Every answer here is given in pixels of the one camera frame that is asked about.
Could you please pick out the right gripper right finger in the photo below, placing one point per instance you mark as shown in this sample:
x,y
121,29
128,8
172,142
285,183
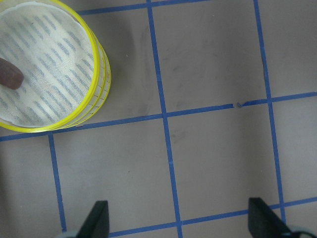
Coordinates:
x,y
263,222

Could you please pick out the yellow steamer basket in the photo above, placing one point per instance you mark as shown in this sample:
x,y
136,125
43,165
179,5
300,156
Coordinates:
x,y
59,56
101,93

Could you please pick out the brown steamed bun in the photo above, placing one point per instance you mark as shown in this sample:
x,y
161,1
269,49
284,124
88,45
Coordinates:
x,y
10,76

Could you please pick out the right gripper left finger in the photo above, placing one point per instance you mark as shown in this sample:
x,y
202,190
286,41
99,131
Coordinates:
x,y
96,224

